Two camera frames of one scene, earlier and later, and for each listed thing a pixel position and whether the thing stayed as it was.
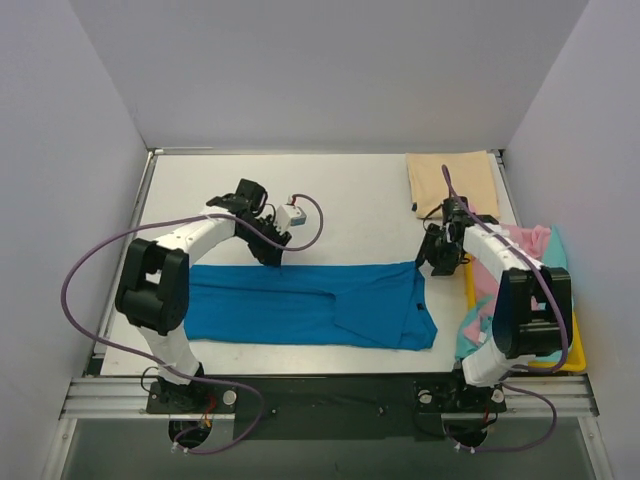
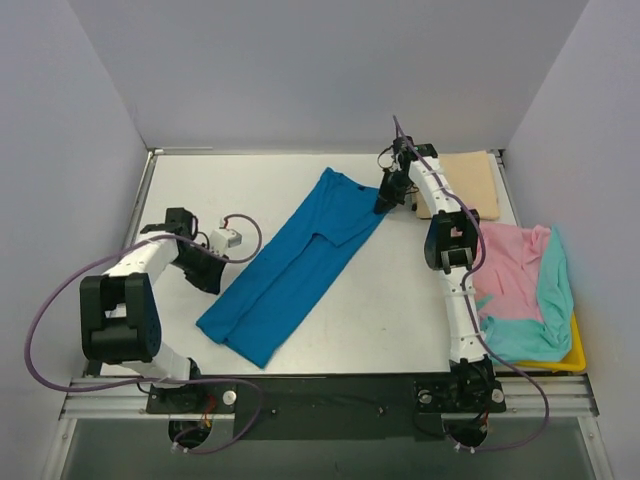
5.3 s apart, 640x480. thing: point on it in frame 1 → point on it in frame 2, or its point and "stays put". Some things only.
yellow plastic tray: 575,361 stays put
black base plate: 347,408 stays put
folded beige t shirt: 471,176 stays put
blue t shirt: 381,304 → 293,271
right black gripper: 439,255 → 392,189
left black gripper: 267,245 → 201,266
